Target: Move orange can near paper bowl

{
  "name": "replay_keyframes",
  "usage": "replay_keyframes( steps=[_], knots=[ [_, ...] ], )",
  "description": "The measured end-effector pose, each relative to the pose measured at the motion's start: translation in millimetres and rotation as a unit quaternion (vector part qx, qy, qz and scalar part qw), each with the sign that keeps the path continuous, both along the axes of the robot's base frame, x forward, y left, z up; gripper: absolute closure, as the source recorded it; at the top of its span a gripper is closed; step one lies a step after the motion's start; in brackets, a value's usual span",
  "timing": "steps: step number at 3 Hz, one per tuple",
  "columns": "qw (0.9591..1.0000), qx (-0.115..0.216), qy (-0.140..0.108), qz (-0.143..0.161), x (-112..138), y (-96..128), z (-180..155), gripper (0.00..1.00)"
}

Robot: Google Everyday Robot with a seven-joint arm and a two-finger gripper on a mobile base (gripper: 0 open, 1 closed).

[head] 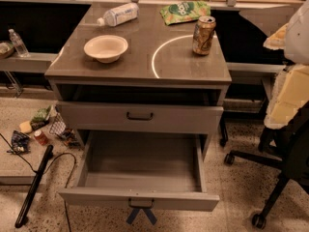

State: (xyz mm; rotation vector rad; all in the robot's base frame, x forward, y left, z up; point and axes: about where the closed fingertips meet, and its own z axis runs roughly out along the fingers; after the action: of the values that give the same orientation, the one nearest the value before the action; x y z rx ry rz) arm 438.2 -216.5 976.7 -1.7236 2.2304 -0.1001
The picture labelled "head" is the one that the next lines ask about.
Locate orange soda can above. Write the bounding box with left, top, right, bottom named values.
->
left=192, top=16, right=216, bottom=55

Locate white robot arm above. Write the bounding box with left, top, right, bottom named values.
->
left=264, top=0, right=309, bottom=130

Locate white paper bowl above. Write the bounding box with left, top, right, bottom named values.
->
left=84, top=35, right=128, bottom=64

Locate red can on floor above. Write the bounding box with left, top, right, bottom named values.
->
left=34, top=130, right=48, bottom=146

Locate bowl on left shelf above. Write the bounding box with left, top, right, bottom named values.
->
left=0, top=42, right=14, bottom=59

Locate grey drawer cabinet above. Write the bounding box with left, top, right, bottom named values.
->
left=45, top=3, right=231, bottom=147

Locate open bottom drawer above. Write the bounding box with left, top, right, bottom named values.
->
left=59, top=130, right=219, bottom=212

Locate closed upper drawer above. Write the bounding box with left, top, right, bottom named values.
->
left=57, top=101, right=223, bottom=133

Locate dark snack bag on floor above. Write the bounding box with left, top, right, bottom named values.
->
left=60, top=129, right=80, bottom=148

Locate green chip bag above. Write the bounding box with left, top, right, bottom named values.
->
left=160, top=1, right=211, bottom=25

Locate clear plastic water bottle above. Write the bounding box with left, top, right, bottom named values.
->
left=97, top=3, right=139, bottom=27

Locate green bag on floor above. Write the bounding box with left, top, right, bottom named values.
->
left=30, top=106, right=51, bottom=131

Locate black rod on floor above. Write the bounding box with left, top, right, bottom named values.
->
left=14, top=145, right=53, bottom=228

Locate yellow sponge on floor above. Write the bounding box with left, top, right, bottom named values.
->
left=19, top=121, right=32, bottom=133

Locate blue snack bag on floor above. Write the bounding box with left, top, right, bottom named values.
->
left=9, top=130, right=30, bottom=154

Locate black office chair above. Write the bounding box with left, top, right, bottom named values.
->
left=224, top=101, right=309, bottom=229

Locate small water bottle on shelf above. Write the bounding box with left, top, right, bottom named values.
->
left=9, top=29, right=29, bottom=57

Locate wire basket on floor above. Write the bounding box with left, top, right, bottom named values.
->
left=49, top=113, right=66, bottom=135

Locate black cable on floor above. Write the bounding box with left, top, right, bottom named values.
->
left=0, top=132, right=78, bottom=232

